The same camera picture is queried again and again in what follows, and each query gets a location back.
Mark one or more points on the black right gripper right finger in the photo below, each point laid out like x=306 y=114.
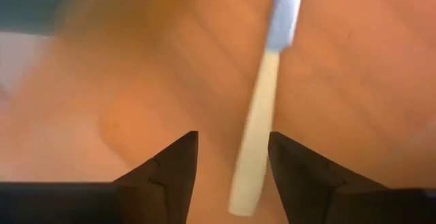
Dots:
x=340 y=203

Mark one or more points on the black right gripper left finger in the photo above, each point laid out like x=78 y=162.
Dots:
x=102 y=203

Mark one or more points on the blue-grey plastic bin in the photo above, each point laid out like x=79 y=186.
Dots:
x=20 y=9

